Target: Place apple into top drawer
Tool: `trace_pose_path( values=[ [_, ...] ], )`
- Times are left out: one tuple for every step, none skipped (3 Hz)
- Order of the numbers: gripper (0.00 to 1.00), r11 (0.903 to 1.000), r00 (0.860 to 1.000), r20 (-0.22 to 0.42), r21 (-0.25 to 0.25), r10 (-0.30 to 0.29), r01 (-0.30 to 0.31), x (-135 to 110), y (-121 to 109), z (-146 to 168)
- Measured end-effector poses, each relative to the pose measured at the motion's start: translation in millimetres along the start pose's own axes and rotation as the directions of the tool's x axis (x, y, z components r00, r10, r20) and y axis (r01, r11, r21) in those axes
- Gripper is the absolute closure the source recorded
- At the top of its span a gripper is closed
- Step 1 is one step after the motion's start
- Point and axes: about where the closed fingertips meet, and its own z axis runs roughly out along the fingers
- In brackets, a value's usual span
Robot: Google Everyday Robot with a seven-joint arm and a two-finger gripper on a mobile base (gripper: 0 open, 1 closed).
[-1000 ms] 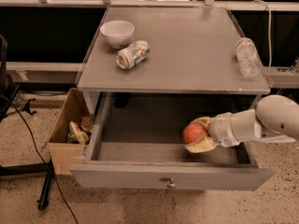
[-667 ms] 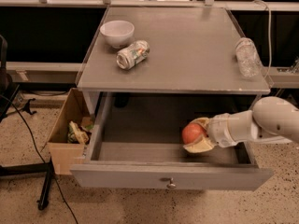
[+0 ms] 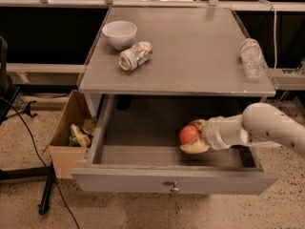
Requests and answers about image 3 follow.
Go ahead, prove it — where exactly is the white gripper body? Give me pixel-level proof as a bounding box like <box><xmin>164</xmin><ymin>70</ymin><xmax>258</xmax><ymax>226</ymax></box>
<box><xmin>202</xmin><ymin>114</ymin><xmax>250</xmax><ymax>150</ymax></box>

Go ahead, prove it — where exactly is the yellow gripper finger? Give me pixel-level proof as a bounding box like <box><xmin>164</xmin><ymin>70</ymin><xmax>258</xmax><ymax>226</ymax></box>
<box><xmin>190</xmin><ymin>119</ymin><xmax>206</xmax><ymax>132</ymax></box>
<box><xmin>180</xmin><ymin>136</ymin><xmax>210</xmax><ymax>154</ymax></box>

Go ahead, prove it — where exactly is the red apple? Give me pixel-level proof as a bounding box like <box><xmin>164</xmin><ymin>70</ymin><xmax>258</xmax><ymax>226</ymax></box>
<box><xmin>179</xmin><ymin>124</ymin><xmax>201</xmax><ymax>145</ymax></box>

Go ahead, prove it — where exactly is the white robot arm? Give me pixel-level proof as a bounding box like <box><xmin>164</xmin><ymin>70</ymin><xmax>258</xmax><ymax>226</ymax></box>
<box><xmin>179</xmin><ymin>103</ymin><xmax>305</xmax><ymax>157</ymax></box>

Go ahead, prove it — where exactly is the silver drawer knob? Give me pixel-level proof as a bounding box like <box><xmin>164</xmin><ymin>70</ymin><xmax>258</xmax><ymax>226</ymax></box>
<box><xmin>164</xmin><ymin>181</ymin><xmax>180</xmax><ymax>194</ymax></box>

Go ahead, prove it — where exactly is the open grey top drawer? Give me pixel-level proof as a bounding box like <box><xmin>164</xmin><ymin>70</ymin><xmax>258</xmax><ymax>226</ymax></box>
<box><xmin>72</xmin><ymin>94</ymin><xmax>278</xmax><ymax>195</ymax></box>

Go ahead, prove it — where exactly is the grey cabinet table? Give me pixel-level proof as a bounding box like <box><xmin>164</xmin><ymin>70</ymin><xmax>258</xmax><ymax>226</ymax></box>
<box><xmin>79</xmin><ymin>7</ymin><xmax>275</xmax><ymax>116</ymax></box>

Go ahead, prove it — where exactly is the clear plastic bottle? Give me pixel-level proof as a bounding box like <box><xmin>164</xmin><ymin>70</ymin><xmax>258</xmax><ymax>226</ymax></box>
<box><xmin>240</xmin><ymin>38</ymin><xmax>267</xmax><ymax>80</ymax></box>

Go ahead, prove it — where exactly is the crushed soda can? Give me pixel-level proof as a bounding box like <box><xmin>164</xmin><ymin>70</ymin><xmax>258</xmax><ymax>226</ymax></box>
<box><xmin>118</xmin><ymin>41</ymin><xmax>153</xmax><ymax>72</ymax></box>

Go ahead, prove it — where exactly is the white ceramic bowl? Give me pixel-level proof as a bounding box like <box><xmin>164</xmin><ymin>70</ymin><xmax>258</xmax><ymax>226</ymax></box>
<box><xmin>102</xmin><ymin>21</ymin><xmax>137</xmax><ymax>50</ymax></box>

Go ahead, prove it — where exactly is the snack bag in box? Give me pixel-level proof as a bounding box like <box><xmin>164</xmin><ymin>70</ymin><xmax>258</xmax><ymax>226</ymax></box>
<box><xmin>69</xmin><ymin>124</ymin><xmax>91</xmax><ymax>148</ymax></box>

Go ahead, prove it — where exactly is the cardboard box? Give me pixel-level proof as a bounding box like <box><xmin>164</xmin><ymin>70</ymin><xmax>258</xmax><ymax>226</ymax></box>
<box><xmin>48</xmin><ymin>91</ymin><xmax>94</xmax><ymax>179</ymax></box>

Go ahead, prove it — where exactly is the black stand base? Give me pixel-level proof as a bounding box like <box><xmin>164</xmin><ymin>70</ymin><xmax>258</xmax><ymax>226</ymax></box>
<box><xmin>0</xmin><ymin>36</ymin><xmax>54</xmax><ymax>215</ymax></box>

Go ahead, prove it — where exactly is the white hanging cable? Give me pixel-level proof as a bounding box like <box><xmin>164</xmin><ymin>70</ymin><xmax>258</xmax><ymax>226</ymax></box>
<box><xmin>256</xmin><ymin>0</ymin><xmax>278</xmax><ymax>81</ymax></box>

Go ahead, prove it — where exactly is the black floor cable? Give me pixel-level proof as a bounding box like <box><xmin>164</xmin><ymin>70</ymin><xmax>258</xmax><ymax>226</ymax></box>
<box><xmin>0</xmin><ymin>95</ymin><xmax>81</xmax><ymax>229</ymax></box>

